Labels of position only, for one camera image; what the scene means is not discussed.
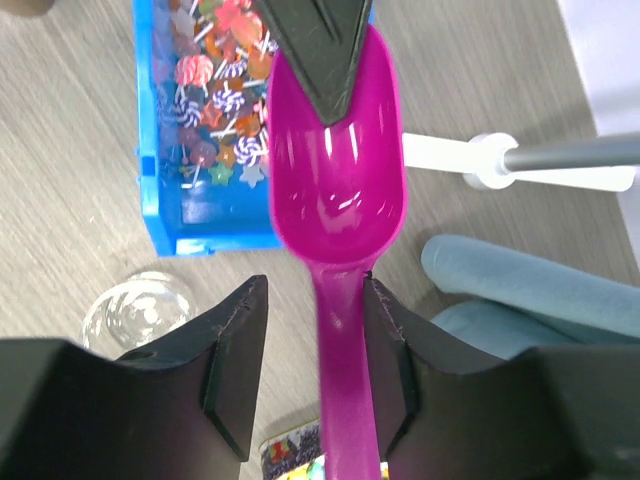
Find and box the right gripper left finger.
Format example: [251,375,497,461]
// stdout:
[1,275,268,479]

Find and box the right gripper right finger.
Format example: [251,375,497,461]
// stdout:
[364,278,639,479]

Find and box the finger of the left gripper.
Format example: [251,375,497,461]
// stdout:
[257,0,373,126]

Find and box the purple plastic scoop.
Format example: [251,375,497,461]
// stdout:
[268,28,408,479]

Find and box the blue plastic bin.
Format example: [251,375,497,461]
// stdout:
[133,1,279,257]

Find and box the pile of lollipop candies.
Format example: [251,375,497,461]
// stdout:
[151,1,278,189]

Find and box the gold tin of star candies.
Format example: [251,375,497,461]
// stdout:
[258,419,391,480]

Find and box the clear plastic jar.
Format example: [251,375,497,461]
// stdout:
[79,270,198,358]

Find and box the teal cloth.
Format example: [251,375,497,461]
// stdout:
[421,235,639,359]

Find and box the grey clothes rack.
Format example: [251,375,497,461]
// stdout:
[403,132,639,193]

